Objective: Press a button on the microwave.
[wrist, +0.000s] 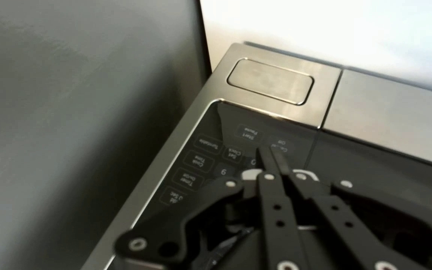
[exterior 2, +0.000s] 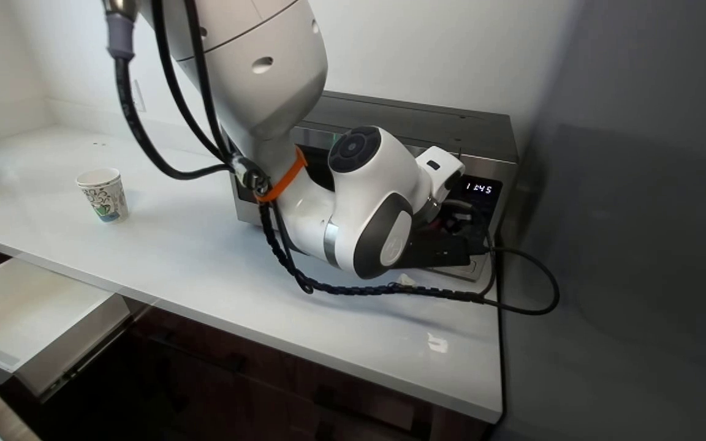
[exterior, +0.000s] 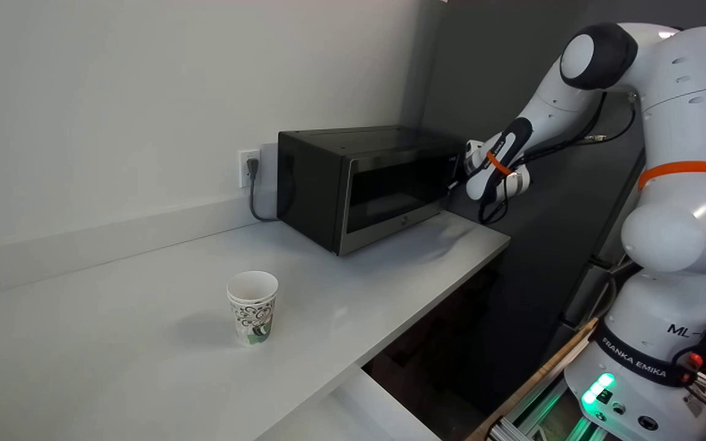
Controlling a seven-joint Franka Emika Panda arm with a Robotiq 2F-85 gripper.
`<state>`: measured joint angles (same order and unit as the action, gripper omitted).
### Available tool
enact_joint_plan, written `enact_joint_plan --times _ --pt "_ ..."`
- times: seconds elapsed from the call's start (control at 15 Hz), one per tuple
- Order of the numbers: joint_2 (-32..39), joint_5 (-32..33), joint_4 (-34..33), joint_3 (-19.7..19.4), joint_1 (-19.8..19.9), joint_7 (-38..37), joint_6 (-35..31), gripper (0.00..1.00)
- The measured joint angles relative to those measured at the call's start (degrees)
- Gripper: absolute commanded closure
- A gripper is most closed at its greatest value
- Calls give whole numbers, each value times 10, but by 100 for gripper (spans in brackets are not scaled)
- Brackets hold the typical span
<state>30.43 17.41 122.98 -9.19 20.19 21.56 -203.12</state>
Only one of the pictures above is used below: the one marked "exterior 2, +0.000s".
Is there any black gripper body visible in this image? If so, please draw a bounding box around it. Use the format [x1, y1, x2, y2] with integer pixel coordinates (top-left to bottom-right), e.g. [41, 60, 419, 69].
[433, 192, 489, 240]

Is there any black steel microwave oven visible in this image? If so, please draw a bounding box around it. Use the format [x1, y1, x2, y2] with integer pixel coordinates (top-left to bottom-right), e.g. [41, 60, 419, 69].
[233, 88, 525, 288]

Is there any dark grey refrigerator panel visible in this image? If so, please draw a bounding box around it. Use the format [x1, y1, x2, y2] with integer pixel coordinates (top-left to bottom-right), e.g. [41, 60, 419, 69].
[495, 0, 706, 441]

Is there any dark wood base cabinet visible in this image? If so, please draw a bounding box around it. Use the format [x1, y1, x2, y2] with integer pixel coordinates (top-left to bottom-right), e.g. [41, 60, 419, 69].
[0, 241, 505, 441]

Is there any white patterned paper cup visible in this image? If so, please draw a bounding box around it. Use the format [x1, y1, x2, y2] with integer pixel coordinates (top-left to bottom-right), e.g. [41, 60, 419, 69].
[75, 167, 130, 224]

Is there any white open drawer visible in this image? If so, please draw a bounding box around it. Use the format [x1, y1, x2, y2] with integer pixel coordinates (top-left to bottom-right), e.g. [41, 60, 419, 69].
[0, 255, 131, 402]

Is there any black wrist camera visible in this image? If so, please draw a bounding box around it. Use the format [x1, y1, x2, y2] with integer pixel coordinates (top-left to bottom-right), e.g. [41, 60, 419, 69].
[406, 228, 489, 270]

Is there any orange strap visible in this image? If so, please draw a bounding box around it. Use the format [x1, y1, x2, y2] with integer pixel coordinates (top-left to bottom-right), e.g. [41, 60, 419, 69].
[253, 145, 310, 206]

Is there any thin black cable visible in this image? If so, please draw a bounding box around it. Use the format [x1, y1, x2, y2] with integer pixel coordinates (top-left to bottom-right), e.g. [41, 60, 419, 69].
[180, 0, 236, 158]
[150, 0, 228, 161]

